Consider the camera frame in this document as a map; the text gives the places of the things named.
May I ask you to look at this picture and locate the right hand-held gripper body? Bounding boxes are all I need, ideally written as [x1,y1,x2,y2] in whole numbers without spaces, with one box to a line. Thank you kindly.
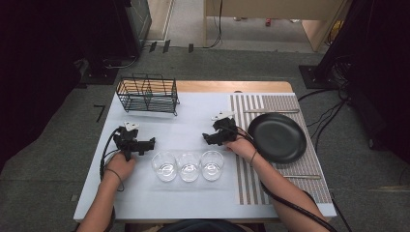
[211,110,240,145]

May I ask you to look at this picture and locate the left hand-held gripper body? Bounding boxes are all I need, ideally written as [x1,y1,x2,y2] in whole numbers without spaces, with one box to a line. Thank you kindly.
[112,121,147,162]

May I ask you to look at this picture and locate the clear glass cup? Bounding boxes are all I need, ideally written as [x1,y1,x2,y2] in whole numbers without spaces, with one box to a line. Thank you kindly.
[199,150,225,183]
[151,151,179,184]
[176,152,202,184]

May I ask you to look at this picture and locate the person's right hand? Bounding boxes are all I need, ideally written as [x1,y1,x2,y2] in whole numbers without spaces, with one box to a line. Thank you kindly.
[223,132,259,166]

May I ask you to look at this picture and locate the person's left hand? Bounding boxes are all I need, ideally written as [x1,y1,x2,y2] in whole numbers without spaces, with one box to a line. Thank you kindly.
[103,151,137,184]

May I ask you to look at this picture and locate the white table cover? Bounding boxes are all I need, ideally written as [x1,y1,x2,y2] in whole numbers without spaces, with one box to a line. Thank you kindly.
[73,91,338,224]

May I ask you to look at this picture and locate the black round plate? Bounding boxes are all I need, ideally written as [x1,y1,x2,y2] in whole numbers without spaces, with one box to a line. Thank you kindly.
[247,112,308,165]

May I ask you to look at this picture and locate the person's dark clothing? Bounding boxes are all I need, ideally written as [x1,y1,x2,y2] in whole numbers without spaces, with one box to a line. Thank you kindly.
[157,218,248,232]

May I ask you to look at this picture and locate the black stand base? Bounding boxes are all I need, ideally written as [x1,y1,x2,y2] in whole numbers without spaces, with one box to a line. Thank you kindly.
[298,64,343,90]

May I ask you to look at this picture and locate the striped woven placemat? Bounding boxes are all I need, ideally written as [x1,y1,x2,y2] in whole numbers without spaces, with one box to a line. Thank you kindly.
[228,93,334,206]

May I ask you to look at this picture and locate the dark cabinet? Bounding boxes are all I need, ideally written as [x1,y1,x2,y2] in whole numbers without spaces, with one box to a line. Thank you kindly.
[80,0,153,85]

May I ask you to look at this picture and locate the light wooden desk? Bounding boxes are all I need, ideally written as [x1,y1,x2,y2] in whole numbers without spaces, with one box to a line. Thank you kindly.
[203,0,352,53]

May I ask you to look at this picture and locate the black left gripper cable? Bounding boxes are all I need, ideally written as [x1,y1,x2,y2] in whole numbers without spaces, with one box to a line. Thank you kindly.
[99,127,126,182]

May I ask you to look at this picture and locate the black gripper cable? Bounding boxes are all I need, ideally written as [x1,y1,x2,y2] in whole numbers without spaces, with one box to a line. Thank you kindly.
[221,124,338,232]
[99,127,126,182]

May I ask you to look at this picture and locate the black hair tie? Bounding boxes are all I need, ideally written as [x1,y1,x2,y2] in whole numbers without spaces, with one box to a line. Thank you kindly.
[103,167,127,193]
[248,149,259,167]

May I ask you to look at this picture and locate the black wire rack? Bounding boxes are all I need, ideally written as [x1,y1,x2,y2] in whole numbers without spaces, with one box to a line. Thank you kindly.
[115,72,181,117]

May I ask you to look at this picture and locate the black floor cables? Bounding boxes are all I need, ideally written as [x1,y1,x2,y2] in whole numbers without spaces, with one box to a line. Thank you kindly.
[297,53,354,153]

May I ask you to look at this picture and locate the black hanging cable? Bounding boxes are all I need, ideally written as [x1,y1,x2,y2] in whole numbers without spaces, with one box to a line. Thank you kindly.
[204,0,224,50]

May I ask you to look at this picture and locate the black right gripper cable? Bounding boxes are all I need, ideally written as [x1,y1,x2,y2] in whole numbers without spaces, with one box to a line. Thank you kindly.
[221,124,338,232]

